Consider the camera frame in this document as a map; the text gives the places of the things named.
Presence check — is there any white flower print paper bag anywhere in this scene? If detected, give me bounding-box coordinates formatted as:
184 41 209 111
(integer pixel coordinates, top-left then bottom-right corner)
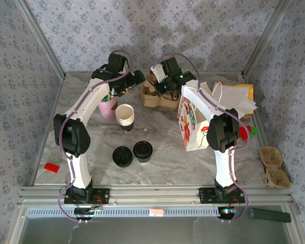
177 81 223 153

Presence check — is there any cardboard cup carrier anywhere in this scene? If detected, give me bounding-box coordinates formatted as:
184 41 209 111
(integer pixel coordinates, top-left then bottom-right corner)
259 145 292 190

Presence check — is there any stack of paper cups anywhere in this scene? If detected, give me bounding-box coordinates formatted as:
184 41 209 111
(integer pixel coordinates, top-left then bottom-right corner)
115 103 135 133

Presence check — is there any pink straw holder cup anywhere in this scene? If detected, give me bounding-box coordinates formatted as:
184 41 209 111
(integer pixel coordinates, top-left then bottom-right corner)
98 96 119 120

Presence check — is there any pile of white napkins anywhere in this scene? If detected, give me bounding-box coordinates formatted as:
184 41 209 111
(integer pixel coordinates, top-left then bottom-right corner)
212 82 258 119

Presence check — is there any stack of black lids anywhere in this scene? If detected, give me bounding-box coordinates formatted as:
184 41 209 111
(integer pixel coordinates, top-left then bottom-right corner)
112 145 133 168

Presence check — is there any yellow paper envelope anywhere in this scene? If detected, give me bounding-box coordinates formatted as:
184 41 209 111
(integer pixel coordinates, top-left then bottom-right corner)
240 83 255 122

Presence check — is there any large red toy brick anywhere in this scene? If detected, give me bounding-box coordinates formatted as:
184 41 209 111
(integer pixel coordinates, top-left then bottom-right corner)
238 125 251 141

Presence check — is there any pink white sticker label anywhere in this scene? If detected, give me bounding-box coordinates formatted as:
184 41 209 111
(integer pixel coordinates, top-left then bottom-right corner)
148 208 165 217

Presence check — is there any small red toy brick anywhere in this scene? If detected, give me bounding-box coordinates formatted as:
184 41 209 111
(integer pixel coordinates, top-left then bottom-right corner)
43 162 60 174

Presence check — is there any aluminium frame post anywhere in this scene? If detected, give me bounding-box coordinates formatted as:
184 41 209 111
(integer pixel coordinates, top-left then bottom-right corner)
241 0 293 77
15 0 67 79

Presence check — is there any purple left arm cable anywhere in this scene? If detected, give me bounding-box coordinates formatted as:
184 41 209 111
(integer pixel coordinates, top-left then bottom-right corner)
56 50 133 224

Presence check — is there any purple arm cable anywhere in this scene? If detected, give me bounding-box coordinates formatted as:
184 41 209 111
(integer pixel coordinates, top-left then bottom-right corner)
155 52 251 224
56 50 133 224

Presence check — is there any aluminium mounting rail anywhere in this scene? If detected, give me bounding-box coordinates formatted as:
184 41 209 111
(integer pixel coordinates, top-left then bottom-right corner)
17 185 295 206

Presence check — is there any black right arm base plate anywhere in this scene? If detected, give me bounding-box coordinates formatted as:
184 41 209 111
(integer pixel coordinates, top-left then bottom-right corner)
198 187 246 204

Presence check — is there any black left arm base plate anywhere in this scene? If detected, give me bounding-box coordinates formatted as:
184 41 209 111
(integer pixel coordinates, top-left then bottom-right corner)
64 188 110 205

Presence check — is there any grey slotted cable duct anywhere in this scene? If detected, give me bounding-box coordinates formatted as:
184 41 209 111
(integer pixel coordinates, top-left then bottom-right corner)
26 206 234 218

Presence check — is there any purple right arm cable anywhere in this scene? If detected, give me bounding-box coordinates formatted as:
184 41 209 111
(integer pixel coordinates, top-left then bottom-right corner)
155 52 251 224

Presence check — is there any black handle bar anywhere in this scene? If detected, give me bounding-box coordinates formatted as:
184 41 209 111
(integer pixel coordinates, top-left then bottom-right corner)
249 207 292 224

